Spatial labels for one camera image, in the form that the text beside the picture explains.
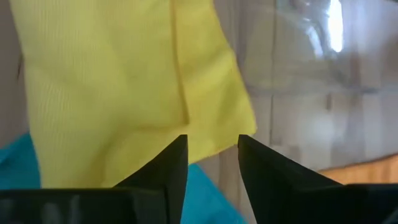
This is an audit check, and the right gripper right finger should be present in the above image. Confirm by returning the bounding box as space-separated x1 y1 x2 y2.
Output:
237 134 343 224

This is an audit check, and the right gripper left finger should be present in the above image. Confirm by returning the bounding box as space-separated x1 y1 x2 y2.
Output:
114 134 190 224

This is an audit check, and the yellow microfiber towel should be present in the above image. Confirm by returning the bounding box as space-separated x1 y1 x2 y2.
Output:
8 0 258 189

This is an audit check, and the teal microfiber towel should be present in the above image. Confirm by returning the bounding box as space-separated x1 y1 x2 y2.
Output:
0 132 248 224

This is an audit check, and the clear plastic bin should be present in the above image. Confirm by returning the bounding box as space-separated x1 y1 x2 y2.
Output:
213 0 398 172

